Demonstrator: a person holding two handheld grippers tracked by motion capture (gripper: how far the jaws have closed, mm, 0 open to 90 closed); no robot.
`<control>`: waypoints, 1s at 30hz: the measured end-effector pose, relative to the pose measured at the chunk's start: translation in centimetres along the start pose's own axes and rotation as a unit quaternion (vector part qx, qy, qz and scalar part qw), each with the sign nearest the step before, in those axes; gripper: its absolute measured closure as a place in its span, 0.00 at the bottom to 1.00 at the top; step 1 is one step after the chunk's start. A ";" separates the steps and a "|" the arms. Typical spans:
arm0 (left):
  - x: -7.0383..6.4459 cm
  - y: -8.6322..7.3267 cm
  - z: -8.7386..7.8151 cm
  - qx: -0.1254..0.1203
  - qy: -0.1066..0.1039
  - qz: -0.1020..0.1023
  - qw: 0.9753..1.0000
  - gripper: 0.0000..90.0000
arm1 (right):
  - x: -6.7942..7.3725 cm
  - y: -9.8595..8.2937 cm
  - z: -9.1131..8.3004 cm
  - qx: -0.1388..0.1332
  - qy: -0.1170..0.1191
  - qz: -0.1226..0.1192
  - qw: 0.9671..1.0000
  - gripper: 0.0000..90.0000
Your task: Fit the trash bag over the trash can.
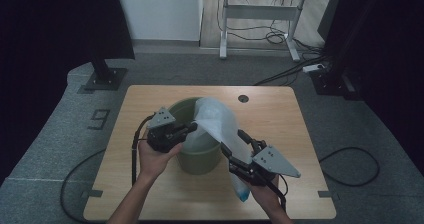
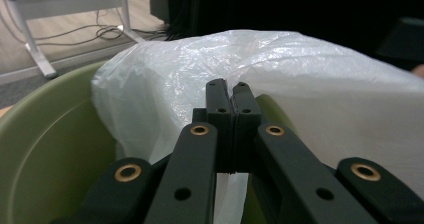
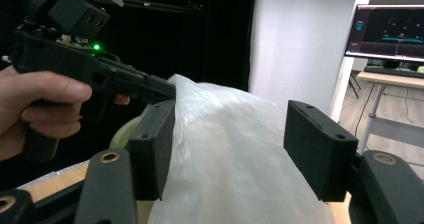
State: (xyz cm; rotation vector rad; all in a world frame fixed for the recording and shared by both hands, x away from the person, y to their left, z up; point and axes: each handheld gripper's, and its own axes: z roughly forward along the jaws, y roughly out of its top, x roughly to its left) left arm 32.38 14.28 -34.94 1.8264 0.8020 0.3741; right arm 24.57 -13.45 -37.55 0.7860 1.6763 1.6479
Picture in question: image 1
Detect white frame desk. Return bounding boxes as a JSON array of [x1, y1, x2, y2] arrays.
[[212, 0, 344, 63]]

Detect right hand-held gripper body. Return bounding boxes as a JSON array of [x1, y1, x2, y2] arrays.
[[228, 145, 302, 187]]

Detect tangled black cables under desk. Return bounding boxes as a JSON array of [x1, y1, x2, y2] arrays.
[[216, 0, 329, 86]]

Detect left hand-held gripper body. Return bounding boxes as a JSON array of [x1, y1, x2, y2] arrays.
[[145, 107, 188, 154]]

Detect black floor cable loop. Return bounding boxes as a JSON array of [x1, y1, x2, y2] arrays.
[[318, 146, 381, 188], [59, 148, 108, 224]]

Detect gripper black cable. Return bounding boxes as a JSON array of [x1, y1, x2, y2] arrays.
[[131, 114, 156, 187], [265, 173, 288, 212]]

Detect white plastic bag blue edge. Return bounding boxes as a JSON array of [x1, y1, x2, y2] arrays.
[[182, 96, 253, 204]]

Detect person's right hand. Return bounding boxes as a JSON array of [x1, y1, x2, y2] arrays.
[[247, 176, 285, 209]]

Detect green plastic bin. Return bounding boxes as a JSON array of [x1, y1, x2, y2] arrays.
[[167, 96, 223, 176]]

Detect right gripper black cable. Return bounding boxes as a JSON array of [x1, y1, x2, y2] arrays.
[[265, 173, 288, 212]]

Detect white power strip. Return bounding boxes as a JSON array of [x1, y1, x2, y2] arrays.
[[302, 63, 326, 74]]

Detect person's left hand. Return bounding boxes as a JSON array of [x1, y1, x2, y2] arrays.
[[137, 140, 184, 182]]

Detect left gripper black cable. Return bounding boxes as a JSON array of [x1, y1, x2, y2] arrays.
[[131, 114, 156, 187]]

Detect black metal stand base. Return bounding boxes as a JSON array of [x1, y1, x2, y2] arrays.
[[309, 66, 365, 102]]

